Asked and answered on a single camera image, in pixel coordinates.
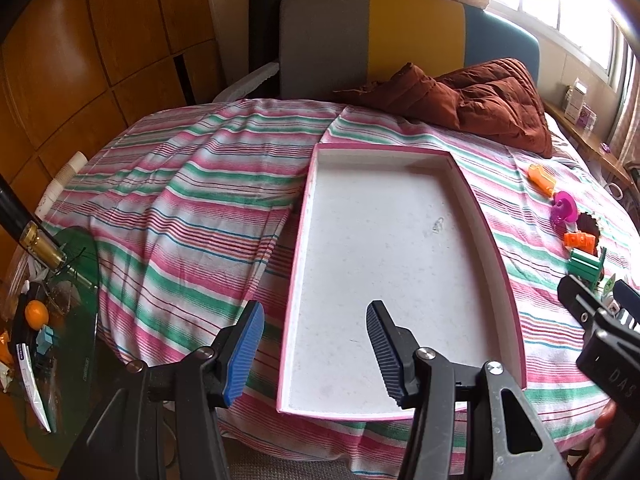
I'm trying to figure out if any white tray with pink rim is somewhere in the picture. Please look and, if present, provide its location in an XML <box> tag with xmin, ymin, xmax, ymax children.
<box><xmin>277</xmin><ymin>143</ymin><xmax>526</xmax><ymax>420</ymax></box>

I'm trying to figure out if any magenta plastic toy wheel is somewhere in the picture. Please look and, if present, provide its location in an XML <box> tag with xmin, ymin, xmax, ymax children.
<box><xmin>550</xmin><ymin>191</ymin><xmax>579</xmax><ymax>226</ymax></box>

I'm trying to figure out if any rust brown quilted blanket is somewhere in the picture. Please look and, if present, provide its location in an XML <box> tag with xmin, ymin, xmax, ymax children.
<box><xmin>334</xmin><ymin>58</ymin><xmax>552</xmax><ymax>158</ymax></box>

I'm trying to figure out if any orange ridged toy block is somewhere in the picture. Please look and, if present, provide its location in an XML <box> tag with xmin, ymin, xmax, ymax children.
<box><xmin>563</xmin><ymin>231</ymin><xmax>597</xmax><ymax>255</ymax></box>

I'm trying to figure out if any round glass side table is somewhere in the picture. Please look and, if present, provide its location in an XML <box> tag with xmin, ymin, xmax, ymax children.
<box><xmin>1</xmin><ymin>226</ymin><xmax>100</xmax><ymax>469</ymax></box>

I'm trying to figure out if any dark brown toy gear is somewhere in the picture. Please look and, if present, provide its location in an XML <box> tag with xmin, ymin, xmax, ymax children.
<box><xmin>576</xmin><ymin>212</ymin><xmax>601</xmax><ymax>242</ymax></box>

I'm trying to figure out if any purple box on shelf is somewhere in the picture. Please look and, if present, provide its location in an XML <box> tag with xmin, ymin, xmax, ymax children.
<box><xmin>575</xmin><ymin>104</ymin><xmax>597</xmax><ymax>133</ymax></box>

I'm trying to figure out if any grey yellow blue headboard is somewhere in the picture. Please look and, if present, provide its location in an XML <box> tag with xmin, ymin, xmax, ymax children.
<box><xmin>279</xmin><ymin>0</ymin><xmax>540</xmax><ymax>100</ymax></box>

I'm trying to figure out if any person's right hand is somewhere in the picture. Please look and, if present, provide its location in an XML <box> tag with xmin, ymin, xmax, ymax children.
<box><xmin>575</xmin><ymin>400</ymin><xmax>617</xmax><ymax>480</ymax></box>

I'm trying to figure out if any stack of white cups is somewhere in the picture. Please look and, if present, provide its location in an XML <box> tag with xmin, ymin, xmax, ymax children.
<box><xmin>35</xmin><ymin>152</ymin><xmax>88</xmax><ymax>220</ymax></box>

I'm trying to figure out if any green plastic toy spool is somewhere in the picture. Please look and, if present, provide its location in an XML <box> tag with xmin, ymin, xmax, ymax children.
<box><xmin>566</xmin><ymin>248</ymin><xmax>606</xmax><ymax>292</ymax></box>

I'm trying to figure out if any orange plastic toy piece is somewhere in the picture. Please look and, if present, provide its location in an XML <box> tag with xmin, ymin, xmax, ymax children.
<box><xmin>527</xmin><ymin>164</ymin><xmax>556</xmax><ymax>198</ymax></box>

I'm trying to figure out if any striped bed sheet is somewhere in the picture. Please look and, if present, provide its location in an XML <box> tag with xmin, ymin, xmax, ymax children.
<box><xmin>47</xmin><ymin>100</ymin><xmax>639</xmax><ymax>479</ymax></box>

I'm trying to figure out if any orange fruit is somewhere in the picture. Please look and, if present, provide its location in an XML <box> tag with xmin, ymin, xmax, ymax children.
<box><xmin>24</xmin><ymin>300</ymin><xmax>49</xmax><ymax>330</ymax></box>

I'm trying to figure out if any white box on shelf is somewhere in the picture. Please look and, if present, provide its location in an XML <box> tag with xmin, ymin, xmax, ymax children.
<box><xmin>563</xmin><ymin>78</ymin><xmax>588</xmax><ymax>122</ymax></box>

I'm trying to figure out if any window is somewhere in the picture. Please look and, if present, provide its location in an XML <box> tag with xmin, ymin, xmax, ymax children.
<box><xmin>487</xmin><ymin>0</ymin><xmax>637</xmax><ymax>76</ymax></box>

